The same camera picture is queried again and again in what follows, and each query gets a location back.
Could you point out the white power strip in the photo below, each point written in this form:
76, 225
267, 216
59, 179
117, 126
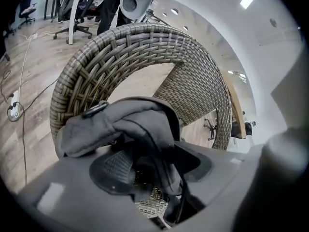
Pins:
15, 98

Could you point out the brown wicker chair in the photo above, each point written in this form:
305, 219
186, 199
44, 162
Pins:
144, 42

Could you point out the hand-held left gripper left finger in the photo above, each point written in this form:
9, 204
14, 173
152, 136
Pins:
72, 202

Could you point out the ceiling air vent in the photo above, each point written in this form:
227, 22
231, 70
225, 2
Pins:
277, 36

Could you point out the white desk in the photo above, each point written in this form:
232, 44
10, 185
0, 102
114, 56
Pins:
72, 20

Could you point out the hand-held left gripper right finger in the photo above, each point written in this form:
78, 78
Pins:
241, 190

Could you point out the black backpack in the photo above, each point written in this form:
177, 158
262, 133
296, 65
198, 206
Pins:
135, 129

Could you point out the round smoke detector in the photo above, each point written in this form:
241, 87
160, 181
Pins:
273, 22

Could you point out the black office chair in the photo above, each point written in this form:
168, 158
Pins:
64, 6
212, 129
26, 6

